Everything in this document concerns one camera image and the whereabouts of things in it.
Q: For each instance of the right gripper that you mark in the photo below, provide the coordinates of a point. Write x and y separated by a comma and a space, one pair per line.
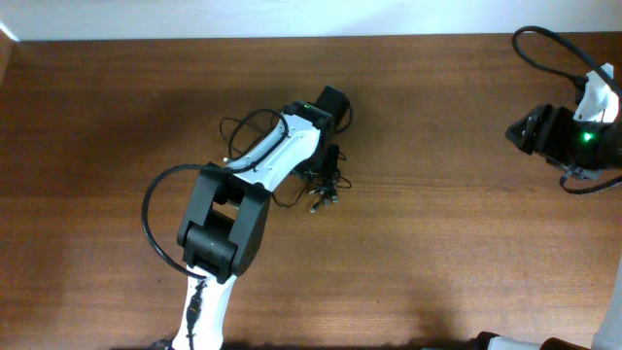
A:
539, 130

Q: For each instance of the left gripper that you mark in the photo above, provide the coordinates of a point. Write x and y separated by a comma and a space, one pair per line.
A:
332, 158

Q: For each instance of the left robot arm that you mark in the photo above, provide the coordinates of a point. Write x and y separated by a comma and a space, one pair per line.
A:
224, 222

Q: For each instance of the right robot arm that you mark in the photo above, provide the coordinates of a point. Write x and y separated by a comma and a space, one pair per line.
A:
610, 149

